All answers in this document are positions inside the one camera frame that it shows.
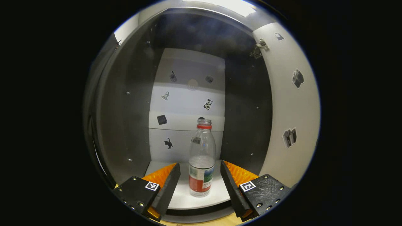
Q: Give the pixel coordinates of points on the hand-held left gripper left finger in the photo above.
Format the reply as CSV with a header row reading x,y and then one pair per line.
x,y
167,190

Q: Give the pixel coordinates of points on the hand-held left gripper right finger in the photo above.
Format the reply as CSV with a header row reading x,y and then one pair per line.
x,y
232,190

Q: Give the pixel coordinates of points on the clear bottle with red label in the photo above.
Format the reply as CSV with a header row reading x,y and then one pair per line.
x,y
202,157

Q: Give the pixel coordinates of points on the metal door hinge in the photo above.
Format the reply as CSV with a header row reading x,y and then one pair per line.
x,y
260,46

